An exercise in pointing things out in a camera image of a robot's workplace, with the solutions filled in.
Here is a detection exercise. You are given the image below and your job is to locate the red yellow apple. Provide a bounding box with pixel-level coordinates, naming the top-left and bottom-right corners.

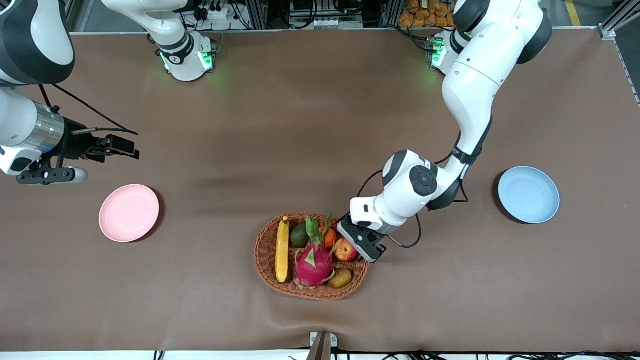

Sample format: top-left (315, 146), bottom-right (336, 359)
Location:
top-left (334, 238), bottom-right (359, 263)

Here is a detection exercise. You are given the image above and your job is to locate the yellow banana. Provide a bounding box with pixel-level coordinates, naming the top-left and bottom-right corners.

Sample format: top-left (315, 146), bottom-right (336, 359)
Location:
top-left (275, 215), bottom-right (291, 284)

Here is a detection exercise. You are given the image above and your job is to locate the brown green kiwi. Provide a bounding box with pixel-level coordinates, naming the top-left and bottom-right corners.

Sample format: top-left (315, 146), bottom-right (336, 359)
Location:
top-left (328, 268), bottom-right (353, 290)

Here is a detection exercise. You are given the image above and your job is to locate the pink dragon fruit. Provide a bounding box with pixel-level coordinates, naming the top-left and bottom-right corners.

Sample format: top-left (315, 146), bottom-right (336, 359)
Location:
top-left (293, 215), bottom-right (337, 291)

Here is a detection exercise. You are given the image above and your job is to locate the pink round plate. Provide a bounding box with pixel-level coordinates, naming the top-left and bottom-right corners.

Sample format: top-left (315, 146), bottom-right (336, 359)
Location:
top-left (98, 184), bottom-right (161, 244)

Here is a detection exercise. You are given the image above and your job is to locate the dark green avocado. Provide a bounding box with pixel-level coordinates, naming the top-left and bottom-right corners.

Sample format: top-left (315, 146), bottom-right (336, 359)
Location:
top-left (290, 223), bottom-right (311, 249)

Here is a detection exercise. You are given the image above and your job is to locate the brown wicker basket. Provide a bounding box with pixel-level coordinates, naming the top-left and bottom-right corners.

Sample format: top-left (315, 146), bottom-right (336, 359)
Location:
top-left (253, 212), bottom-right (371, 301)

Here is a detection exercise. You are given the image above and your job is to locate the brown table cloth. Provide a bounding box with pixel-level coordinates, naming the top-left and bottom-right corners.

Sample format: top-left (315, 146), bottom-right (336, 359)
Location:
top-left (0, 27), bottom-right (640, 353)

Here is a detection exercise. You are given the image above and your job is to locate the white power strip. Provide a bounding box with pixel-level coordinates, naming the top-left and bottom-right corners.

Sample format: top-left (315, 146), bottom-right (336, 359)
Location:
top-left (192, 0), bottom-right (241, 21)

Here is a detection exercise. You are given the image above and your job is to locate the light blue round plate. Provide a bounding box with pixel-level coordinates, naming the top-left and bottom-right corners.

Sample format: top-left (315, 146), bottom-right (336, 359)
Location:
top-left (497, 166), bottom-right (561, 225)

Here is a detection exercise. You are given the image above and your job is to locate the white terminal block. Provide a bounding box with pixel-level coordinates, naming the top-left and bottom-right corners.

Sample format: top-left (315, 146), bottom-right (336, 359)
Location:
top-left (311, 16), bottom-right (347, 29)

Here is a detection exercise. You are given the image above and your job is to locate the orange snack packet pile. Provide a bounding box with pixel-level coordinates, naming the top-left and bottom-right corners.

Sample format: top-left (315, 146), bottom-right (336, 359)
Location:
top-left (398, 0), bottom-right (457, 29)

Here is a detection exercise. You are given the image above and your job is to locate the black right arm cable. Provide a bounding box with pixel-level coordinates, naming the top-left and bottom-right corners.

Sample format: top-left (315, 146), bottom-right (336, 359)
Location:
top-left (39, 82), bottom-right (139, 137)

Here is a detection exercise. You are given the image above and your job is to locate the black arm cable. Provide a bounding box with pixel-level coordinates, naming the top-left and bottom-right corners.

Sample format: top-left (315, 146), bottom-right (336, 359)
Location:
top-left (39, 82), bottom-right (139, 137)
top-left (356, 131), bottom-right (471, 249)

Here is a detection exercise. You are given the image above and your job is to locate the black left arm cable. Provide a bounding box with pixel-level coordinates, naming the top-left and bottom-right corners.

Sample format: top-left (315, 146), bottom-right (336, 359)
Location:
top-left (356, 131), bottom-right (471, 249)

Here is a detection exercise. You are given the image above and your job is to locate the grey metal bracket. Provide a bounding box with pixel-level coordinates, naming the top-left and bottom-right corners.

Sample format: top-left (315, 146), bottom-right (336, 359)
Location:
top-left (308, 331), bottom-right (339, 360)

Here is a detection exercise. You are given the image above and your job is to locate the aluminium frame rail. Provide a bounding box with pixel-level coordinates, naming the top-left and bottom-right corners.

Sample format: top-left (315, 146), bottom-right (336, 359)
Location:
top-left (598, 0), bottom-right (640, 41)

